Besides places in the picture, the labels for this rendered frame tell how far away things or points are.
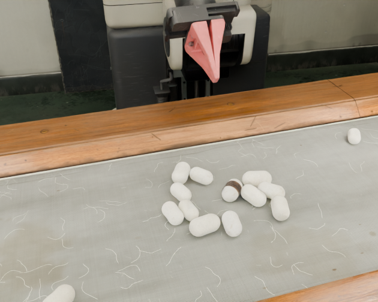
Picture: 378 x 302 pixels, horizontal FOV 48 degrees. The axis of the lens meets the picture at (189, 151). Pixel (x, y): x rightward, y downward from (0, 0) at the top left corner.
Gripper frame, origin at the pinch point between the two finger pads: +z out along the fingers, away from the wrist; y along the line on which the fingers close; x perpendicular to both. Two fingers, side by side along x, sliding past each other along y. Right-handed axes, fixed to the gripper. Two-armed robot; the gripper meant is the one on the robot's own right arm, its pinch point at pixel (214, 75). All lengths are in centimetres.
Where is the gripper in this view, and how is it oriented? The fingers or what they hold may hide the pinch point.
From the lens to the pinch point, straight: 59.1
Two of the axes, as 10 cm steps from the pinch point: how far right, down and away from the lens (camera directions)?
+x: -1.6, 2.9, 9.4
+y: 9.6, -1.7, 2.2
